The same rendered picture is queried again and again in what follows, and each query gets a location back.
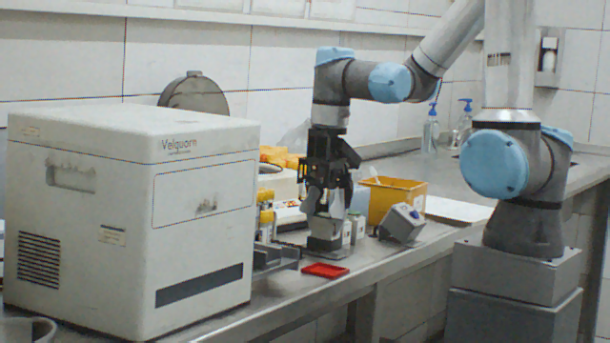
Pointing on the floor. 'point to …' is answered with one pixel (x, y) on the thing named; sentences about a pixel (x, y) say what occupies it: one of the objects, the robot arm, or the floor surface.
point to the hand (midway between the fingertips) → (326, 224)
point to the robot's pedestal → (510, 318)
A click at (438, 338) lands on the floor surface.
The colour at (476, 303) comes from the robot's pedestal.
